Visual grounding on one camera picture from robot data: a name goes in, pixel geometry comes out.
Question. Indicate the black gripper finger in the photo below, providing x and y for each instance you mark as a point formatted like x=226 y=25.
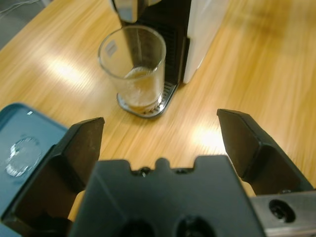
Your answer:
x=44 y=177
x=259 y=163

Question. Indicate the clear drinking glass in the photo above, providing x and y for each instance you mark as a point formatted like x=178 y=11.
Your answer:
x=138 y=86

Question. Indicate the silver drip tray grate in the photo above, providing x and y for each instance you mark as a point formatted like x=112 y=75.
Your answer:
x=168 y=98

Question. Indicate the white capsule coffee machine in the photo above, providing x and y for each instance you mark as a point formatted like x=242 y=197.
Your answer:
x=205 y=37

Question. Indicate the teal plastic tray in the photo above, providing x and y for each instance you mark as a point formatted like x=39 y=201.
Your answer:
x=37 y=133

